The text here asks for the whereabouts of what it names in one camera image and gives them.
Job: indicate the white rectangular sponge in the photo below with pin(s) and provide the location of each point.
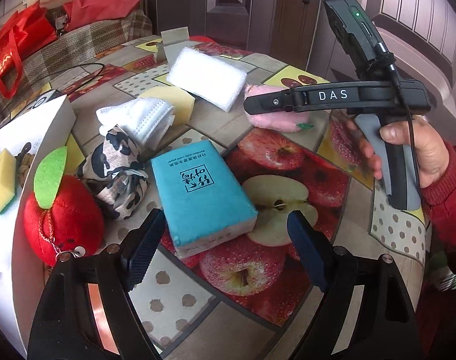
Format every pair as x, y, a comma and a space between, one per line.
207, 77

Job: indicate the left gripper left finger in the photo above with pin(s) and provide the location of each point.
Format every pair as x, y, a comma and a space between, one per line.
64, 326

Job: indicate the teal tissue pack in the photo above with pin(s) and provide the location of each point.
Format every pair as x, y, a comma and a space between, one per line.
203, 203

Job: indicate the red tote bag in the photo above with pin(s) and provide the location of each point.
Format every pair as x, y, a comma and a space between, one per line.
24, 33

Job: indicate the fruit print tablecloth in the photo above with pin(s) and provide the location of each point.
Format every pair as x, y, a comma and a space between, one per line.
250, 297

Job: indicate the pink plush pig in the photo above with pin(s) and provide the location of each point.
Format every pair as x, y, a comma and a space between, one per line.
283, 122

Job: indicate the white wireless charger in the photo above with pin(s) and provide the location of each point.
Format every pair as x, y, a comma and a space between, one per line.
38, 101

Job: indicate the small white box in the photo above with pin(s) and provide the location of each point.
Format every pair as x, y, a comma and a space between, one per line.
171, 45

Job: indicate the round yellow sponge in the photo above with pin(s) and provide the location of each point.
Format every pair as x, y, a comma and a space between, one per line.
182, 101

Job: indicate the plaid covered bench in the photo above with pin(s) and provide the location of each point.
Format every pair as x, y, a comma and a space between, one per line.
73, 48

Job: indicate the red sleeve forearm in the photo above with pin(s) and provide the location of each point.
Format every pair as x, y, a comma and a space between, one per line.
440, 202

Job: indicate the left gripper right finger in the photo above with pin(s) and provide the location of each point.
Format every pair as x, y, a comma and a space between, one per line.
385, 325

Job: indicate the yellow green scrub sponge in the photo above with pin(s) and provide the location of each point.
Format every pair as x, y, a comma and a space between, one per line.
7, 178

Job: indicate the right hand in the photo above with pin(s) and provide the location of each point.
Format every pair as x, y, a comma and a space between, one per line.
432, 153

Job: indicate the white face mask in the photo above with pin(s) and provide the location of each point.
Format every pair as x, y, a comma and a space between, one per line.
145, 120

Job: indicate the black camera module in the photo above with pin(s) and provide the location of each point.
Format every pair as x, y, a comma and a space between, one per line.
359, 39

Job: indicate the red plush apple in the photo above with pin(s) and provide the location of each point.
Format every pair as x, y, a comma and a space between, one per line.
60, 214

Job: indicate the red packet on table edge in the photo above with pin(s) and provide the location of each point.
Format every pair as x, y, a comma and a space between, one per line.
201, 39

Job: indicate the white cardboard tray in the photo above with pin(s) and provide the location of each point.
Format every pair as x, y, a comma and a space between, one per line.
47, 128

